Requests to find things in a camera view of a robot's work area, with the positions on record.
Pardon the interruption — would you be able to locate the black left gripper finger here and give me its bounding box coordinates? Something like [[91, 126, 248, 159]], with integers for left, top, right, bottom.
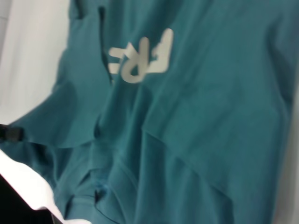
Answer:
[[0, 124, 24, 142]]

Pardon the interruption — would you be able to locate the teal t-shirt with pink print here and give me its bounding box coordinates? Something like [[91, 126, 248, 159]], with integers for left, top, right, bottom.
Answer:
[[0, 0, 299, 224]]

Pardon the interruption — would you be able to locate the dark flat object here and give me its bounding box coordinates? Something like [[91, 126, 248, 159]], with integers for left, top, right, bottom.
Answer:
[[0, 173, 62, 224]]

